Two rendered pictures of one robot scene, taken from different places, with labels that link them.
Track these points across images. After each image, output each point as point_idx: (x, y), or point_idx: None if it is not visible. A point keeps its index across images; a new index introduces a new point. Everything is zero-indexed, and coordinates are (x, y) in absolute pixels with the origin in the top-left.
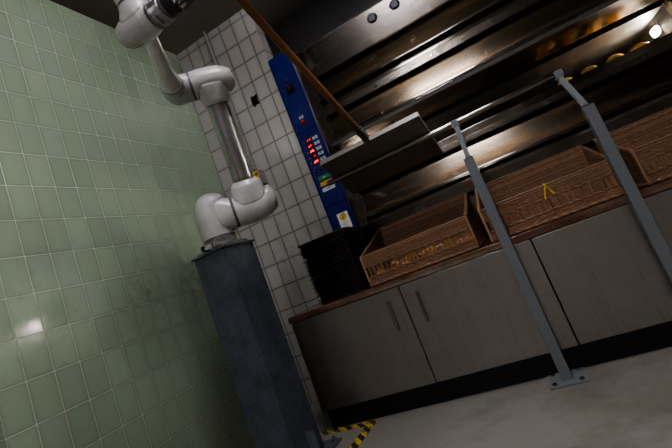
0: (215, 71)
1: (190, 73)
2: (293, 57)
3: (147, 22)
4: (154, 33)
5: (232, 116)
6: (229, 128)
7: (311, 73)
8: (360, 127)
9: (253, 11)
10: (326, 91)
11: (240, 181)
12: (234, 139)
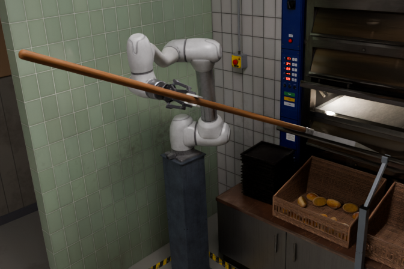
0: (206, 52)
1: (187, 47)
2: (250, 117)
3: (146, 96)
4: None
5: (212, 79)
6: (207, 89)
7: (264, 119)
8: (306, 129)
9: (220, 110)
10: (276, 123)
11: (205, 122)
12: (208, 96)
